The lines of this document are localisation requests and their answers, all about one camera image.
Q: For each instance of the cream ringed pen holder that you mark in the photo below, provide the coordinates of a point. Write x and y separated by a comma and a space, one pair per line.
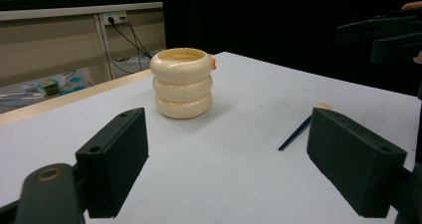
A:
181, 84

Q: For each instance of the white board sheet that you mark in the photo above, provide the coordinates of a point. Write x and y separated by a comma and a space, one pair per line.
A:
232, 157

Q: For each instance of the blue round lid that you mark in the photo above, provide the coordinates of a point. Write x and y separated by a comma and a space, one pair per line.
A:
73, 90
75, 80

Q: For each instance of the small green box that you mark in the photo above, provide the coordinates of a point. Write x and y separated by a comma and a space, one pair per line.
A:
48, 88

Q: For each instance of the black curtain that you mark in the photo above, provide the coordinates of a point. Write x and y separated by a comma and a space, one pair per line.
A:
282, 18

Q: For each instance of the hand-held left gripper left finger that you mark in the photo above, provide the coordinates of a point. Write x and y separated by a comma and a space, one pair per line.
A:
112, 157

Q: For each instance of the wooden table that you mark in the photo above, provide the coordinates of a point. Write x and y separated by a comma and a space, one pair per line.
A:
73, 96

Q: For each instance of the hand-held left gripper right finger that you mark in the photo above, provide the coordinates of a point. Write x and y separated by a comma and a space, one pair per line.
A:
351, 161

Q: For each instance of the white power outlet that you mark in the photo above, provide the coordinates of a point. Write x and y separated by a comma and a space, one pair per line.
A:
114, 17

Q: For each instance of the beige wooden desk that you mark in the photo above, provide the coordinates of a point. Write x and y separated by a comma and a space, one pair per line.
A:
49, 38

